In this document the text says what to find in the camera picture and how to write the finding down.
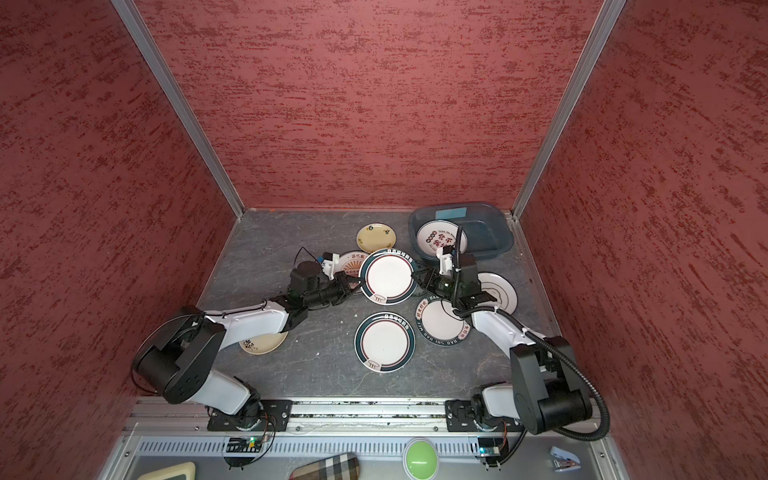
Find aluminium corner post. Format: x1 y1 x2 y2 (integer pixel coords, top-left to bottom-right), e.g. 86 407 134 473
111 0 247 219
511 0 626 222

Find white plate black outline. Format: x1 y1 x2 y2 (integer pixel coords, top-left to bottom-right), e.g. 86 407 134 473
478 272 518 314

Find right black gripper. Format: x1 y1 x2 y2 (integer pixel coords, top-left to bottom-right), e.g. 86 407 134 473
410 267 462 300

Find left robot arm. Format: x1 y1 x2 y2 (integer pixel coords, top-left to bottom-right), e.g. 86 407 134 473
131 261 366 431

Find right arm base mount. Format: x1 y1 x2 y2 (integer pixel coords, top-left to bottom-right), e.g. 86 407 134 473
444 395 499 432

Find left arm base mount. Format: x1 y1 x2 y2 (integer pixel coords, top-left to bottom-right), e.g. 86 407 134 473
206 399 293 432

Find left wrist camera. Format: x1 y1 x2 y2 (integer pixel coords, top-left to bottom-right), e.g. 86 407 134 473
319 252 341 280

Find right aluminium corner post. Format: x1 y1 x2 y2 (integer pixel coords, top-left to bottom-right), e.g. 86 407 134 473
511 0 626 222

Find cream tablet corner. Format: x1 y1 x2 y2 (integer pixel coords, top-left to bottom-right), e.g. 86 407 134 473
137 462 197 480

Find green round button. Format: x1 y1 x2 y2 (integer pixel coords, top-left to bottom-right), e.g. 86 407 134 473
402 437 439 480

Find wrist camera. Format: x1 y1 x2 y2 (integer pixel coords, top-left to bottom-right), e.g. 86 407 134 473
436 245 460 278
319 252 341 280

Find left aluminium corner post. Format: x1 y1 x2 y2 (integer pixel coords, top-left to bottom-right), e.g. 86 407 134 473
111 0 247 219

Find white plate red characters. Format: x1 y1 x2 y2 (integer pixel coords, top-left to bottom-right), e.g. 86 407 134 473
416 220 459 256

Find orange sunburst plate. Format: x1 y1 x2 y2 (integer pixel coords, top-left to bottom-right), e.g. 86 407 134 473
334 251 369 277

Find blue plastic bin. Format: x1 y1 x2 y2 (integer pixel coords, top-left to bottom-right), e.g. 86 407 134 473
408 202 514 262

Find green red rim plate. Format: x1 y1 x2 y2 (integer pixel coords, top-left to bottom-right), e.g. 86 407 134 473
354 312 416 373

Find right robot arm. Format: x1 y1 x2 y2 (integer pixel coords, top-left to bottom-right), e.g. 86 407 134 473
412 252 611 442

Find white blue stapler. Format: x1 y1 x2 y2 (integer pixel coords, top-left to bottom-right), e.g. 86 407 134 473
550 446 581 473

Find plaid fabric item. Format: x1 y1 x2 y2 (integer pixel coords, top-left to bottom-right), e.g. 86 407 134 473
289 453 361 480

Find cream plate near left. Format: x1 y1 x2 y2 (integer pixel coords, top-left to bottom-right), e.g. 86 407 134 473
239 332 288 356

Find aluminium front rail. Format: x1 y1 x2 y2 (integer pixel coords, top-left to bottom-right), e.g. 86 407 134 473
99 397 629 479

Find small yellow plate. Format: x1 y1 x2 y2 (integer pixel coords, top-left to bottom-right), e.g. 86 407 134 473
356 223 397 253

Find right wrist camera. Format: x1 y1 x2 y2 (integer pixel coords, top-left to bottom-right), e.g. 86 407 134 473
436 245 460 278

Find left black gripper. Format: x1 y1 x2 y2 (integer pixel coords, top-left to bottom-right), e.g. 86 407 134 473
305 271 366 307

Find green rim lettered plate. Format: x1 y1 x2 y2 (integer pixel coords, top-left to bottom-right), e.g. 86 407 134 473
415 296 471 347

